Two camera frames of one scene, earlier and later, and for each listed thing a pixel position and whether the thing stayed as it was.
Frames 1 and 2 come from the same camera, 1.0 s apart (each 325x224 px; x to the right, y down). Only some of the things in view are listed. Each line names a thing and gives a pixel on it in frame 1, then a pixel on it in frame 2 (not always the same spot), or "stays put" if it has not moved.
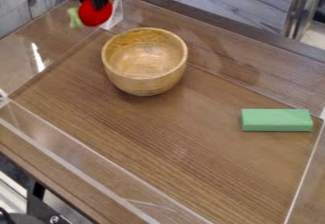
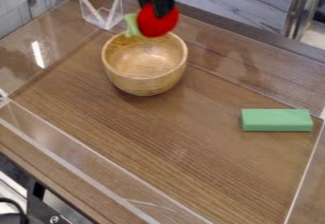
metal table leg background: (305, 4) stays put
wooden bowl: (144, 60) stays put
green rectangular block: (276, 121) stays put
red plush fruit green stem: (87, 15) -> (145, 22)
